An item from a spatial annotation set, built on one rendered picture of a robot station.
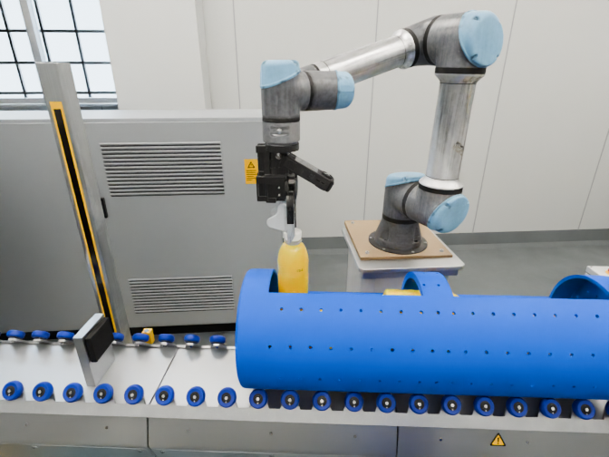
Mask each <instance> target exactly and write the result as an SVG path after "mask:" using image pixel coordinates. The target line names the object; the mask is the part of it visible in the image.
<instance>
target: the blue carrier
mask: <svg viewBox="0 0 609 457"><path fill-rule="evenodd" d="M403 289H414V290H419V291H420V296H395V295H384V294H383V293H363V292H321V291H308V293H278V278H277V273H276V270H275V269H269V268H251V269H249V270H248V271H247V273H246V275H245V277H244V280H243V283H242V287H241V290H240V295H239V299H238V306H237V321H236V338H235V356H236V369H237V379H238V381H239V383H240V385H241V386H242V387H243V388H247V389H276V390H306V391H335V392H364V393H393V394H450V395H479V396H508V397H537V398H566V399H595V400H609V277H608V276H597V275H572V276H568V277H565V278H563V279H562V280H560V281H559V282H558V283H557V284H556V285H555V287H554V288H553V290H552V292H551V294H550V296H549V297H532V296H490V295H458V297H454V296H453V294H452V291H451V289H450V285H449V283H448V281H447V279H446V278H445V277H444V276H443V275H442V274H441V273H439V272H409V273H407V275H406V276H405V278H404V279H403V282H402V286H401V290H403ZM281 308H283V310H282V311H281V310H280V309H281ZM300 309H303V311H300ZM320 309H322V310H323V311H322V312H321V311H320ZM380 311H382V313H380ZM400 311H401V312H402V314H401V313H400ZM420 312H422V314H421V313H420ZM436 312H438V313H439V314H437V313H436ZM452 313H454V315H452ZM471 313H472V314H473V315H472V314H471ZM492 314H493V315H492ZM512 314H513V315H512ZM533 315H534V316H533ZM270 345H271V347H269V346H270ZM289 346H292V347H289ZM309 346H311V347H312V348H309ZM329 347H332V349H330V348H329ZM392 348H393V350H391V349H392ZM411 349H414V350H413V351H411ZM431 350H433V351H432V352H431ZM447 350H449V351H448V352H447ZM486 351H487V352H486ZM485 352H486V353H485ZM506 352H507V354H506Z"/></svg>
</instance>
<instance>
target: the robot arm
mask: <svg viewBox="0 0 609 457"><path fill-rule="evenodd" d="M503 40H504V34H503V28H502V24H501V23H500V21H499V19H498V17H497V16H496V15H495V14H494V13H492V12H490V11H488V10H469V11H467V12H461V13H455V14H447V15H435V16H433V17H430V18H427V19H425V20H422V21H420V22H418V23H416V24H412V25H409V26H407V27H404V28H402V29H400V30H397V31H395V32H394V33H393V34H392V36H391V37H389V38H386V39H383V40H381V41H378V42H375V43H372V44H368V45H365V46H363V47H360V48H357V49H354V50H351V51H349V52H346V53H341V54H338V55H336V56H333V57H330V58H327V59H324V60H322V61H319V62H316V63H312V64H309V65H307V66H304V67H301V68H300V65H299V62H298V61H297V60H265V61H263V62H262V63H261V67H260V88H261V104H262V124H263V141H264V142H265V143H258V144H257V146H256V153H257V162H258V173H257V175H256V196H257V201H266V203H276V202H277V201H279V204H278V206H277V207H275V208H273V209H271V210H270V214H271V216H272V217H271V218H269V219H267V222H266V224H267V226H268V227H269V228H271V229H277V230H281V231H284V232H286V233H287V241H288V243H291V242H292V240H293V238H294V237H295V228H296V198H297V191H298V178H297V175H298V176H300V177H301V178H303V179H305V180H307V181H309V182H311V183H312V184H314V185H315V186H316V187H317V188H318V189H320V190H323V191H326V192H329V191H330V190H331V188H332V186H333V185H334V177H333V176H332V175H330V174H329V173H327V172H325V171H323V170H319V169H318V168H316V167H315V166H313V165H312V164H310V163H308V162H307V161H305V160H302V159H301V158H299V157H297V156H296V155H294V154H293V153H291V152H293V151H299V141H300V112H307V111H323V110H334V111H336V110H338V109H345V108H347V107H348V106H350V104H351V103H352V101H353V97H354V89H355V87H354V84H355V83H359V82H361V81H364V80H367V79H370V78H372V77H374V76H377V75H379V74H382V73H386V72H388V71H391V70H393V69H396V68H400V69H402V70H405V69H408V68H411V67H413V66H424V65H430V66H436V67H435V73H434V74H435V76H436V77H437V78H438V79H439V81H440V86H439V91H438V98H437V104H436V110H435V116H434V123H433V128H432V134H431V141H430V152H429V158H428V164H427V170H426V175H425V174H423V173H419V172H395V173H392V174H390V175H388V177H387V178H386V183H385V186H384V188H385V190H384V199H383V208H382V219H381V221H380V223H379V226H378V228H377V229H376V231H375V234H374V240H375V242H376V243H377V244H379V245H380V246H382V247H384V248H388V249H393V250H399V251H407V250H414V249H416V248H419V247H420V246H421V241H422V236H421V229H420V224H421V225H423V226H425V227H427V228H428V229H431V230H435V231H437V232H439V233H448V232H451V231H452V230H454V229H456V228H457V227H458V226H459V225H460V224H461V223H462V222H463V220H464V219H465V218H466V216H467V214H468V212H469V200H468V199H467V198H466V197H465V196H464V195H462V191H463V183H462V182H461V180H460V179H459V173H460V168H461V163H462V158H463V153H464V149H465V143H466V139H467V134H468V128H469V120H470V115H471V110H472V105H473V101H474V95H475V91H476V86H477V82H478V81H479V80H480V79H481V78H483V77H484V76H485V74H486V70H487V67H489V66H490V65H491V64H493V63H494V62H495V61H496V60H497V57H499V55H500V53H501V50H502V46H503ZM277 153H280V154H279V156H278V155H277ZM259 176H261V177H259ZM258 192H259V194H258ZM419 223H420V224H419Z"/></svg>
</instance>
